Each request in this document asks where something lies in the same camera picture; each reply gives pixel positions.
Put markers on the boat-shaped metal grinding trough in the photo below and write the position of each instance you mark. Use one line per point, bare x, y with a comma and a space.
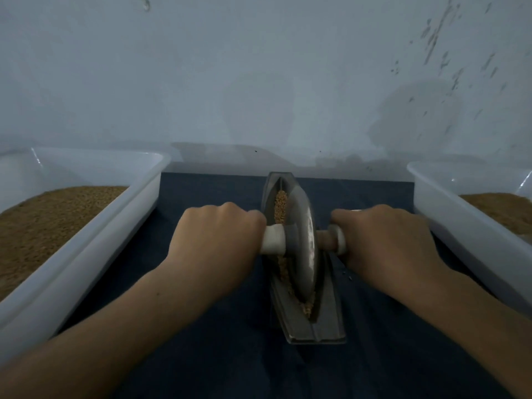
324, 328

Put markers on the person's right hand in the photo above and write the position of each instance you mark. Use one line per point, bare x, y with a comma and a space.
391, 249

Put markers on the dark blue tablecloth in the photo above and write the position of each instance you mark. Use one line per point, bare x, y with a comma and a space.
224, 353

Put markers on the person's right forearm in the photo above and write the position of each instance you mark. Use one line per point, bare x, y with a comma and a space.
486, 328

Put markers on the small ground grain portion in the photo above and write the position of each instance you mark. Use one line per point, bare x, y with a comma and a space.
280, 207

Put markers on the person's left forearm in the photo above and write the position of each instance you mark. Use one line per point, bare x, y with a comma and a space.
91, 345

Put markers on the white plastic tray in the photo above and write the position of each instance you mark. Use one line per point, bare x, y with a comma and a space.
461, 228
100, 237

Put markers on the person's left hand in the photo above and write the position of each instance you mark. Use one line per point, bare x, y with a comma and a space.
214, 245

